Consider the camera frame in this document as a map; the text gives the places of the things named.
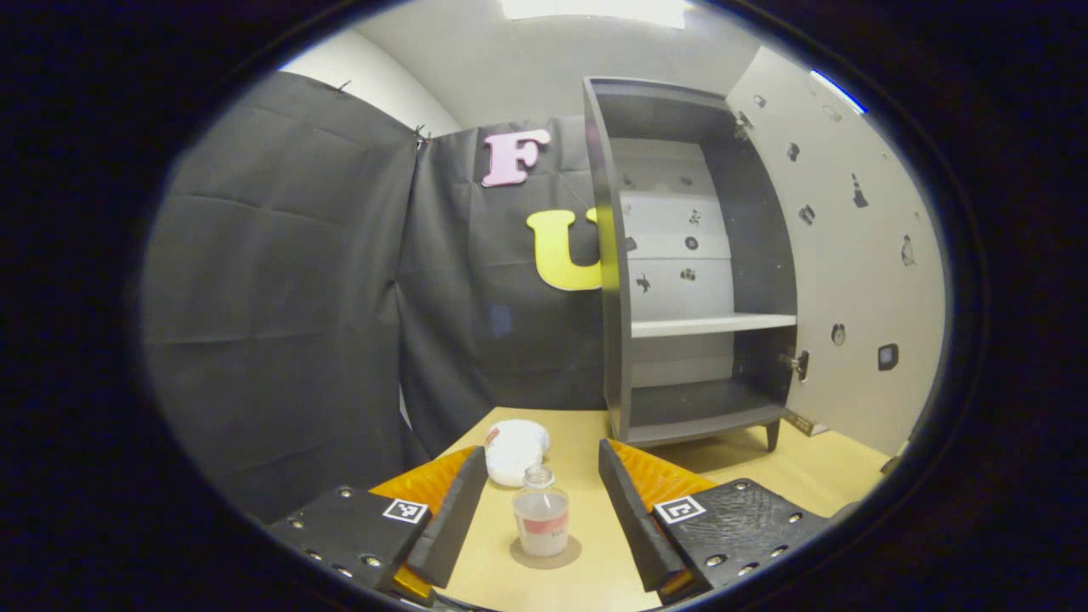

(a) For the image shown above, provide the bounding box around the clear plastic bottle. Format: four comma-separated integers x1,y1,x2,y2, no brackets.
512,465,570,558

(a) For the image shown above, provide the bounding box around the light grey cabinet door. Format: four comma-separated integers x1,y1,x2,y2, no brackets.
727,47,947,456

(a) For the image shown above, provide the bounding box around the ceiling light panel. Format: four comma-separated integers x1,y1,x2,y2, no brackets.
501,0,689,28

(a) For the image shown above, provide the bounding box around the white crumpled packet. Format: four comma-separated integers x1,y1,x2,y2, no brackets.
484,419,551,488

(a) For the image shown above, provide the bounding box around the round brown coaster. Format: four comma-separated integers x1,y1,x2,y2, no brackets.
510,534,583,570

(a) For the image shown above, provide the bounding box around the dark grey cabinet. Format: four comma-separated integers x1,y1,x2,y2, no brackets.
582,76,804,453

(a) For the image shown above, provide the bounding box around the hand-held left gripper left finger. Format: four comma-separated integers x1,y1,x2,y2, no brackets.
268,446,490,600

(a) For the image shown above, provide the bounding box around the black backdrop cloth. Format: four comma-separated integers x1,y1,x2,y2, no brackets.
140,72,609,521

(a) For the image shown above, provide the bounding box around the white cabinet shelf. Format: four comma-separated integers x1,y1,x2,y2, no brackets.
631,313,797,339

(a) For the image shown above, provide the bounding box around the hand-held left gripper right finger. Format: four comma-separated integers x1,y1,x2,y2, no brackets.
598,438,830,606

